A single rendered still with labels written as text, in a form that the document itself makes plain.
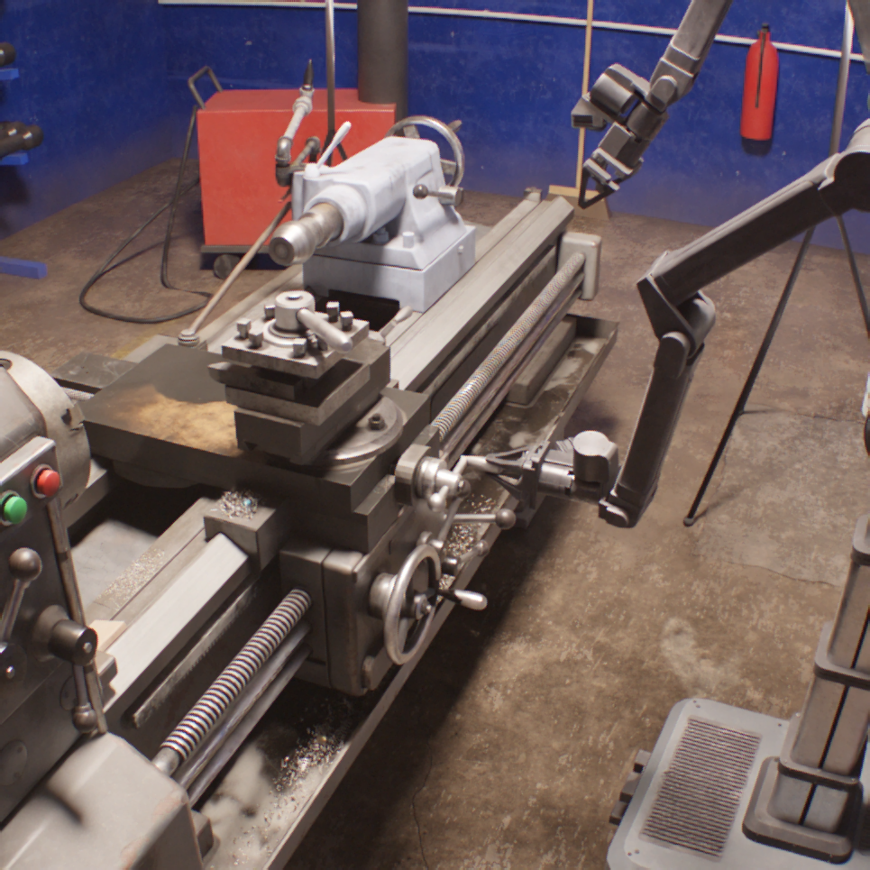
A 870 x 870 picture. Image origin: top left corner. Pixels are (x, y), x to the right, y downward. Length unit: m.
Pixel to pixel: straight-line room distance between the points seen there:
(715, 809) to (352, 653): 0.76
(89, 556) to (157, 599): 0.36
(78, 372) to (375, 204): 0.71
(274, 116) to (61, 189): 1.87
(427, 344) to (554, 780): 1.00
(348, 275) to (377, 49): 2.29
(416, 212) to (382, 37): 2.27
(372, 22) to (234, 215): 1.04
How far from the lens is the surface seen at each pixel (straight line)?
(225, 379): 1.69
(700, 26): 1.74
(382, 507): 1.76
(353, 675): 1.86
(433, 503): 1.75
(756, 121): 5.49
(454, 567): 2.07
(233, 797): 1.92
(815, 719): 1.91
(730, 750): 2.24
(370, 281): 2.50
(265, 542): 1.72
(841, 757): 1.96
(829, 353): 4.56
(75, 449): 1.49
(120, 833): 1.38
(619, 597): 2.99
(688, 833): 2.08
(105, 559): 1.93
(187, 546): 1.74
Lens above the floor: 1.84
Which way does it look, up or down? 29 degrees down
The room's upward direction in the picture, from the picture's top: straight up
